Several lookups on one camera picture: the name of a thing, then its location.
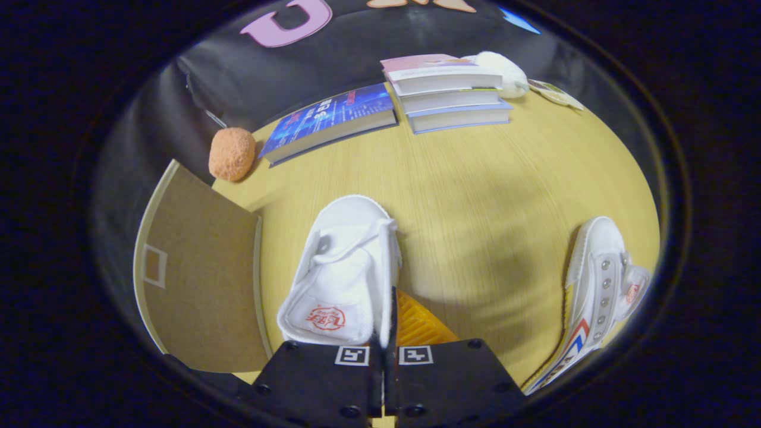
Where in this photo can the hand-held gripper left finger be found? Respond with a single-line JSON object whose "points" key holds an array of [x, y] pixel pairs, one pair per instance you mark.
{"points": [[321, 380]]}

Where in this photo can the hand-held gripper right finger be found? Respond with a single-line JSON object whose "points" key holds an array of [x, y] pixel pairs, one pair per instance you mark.
{"points": [[428, 386]]}

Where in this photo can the white canvas shoe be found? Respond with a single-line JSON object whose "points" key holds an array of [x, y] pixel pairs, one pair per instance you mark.
{"points": [[594, 249], [351, 238]]}

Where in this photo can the brown fabric storage box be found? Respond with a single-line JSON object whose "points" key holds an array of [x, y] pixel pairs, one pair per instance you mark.
{"points": [[202, 279]]}

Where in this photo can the orange sponge ball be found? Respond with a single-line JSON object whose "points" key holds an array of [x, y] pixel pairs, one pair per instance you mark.
{"points": [[232, 154]]}

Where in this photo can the pale blue cover book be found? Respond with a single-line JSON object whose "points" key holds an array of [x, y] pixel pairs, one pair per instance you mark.
{"points": [[458, 117]]}

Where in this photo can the white green-edged book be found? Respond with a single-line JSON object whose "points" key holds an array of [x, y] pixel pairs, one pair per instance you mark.
{"points": [[446, 100]]}

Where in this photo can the white divided snack tray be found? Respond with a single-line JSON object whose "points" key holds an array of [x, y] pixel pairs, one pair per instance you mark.
{"points": [[553, 93]]}

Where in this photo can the pink cover book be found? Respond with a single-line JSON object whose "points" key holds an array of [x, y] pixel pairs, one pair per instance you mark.
{"points": [[416, 62]]}

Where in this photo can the white fluffy plush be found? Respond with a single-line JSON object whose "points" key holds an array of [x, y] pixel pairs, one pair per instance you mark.
{"points": [[505, 71]]}

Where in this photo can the black backdrop cloth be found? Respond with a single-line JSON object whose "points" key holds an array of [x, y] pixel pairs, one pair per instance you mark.
{"points": [[357, 47]]}

